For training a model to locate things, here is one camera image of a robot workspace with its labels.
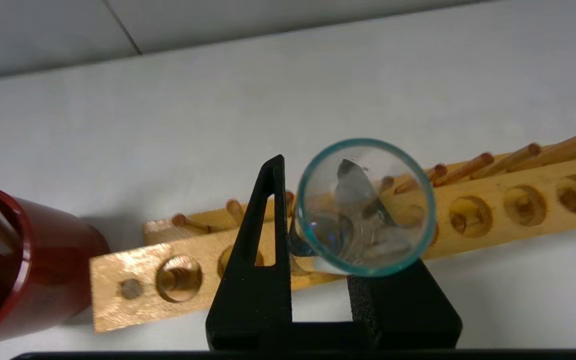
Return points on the dark red plastic cup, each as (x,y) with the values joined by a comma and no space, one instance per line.
(53,265)

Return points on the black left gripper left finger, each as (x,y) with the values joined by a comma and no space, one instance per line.
(253,300)

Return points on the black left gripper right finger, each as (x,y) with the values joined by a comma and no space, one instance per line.
(408,315)

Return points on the test tube with blue pigment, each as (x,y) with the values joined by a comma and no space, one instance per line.
(368,210)

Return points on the wooden test tube rack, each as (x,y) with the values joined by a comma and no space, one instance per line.
(493,210)

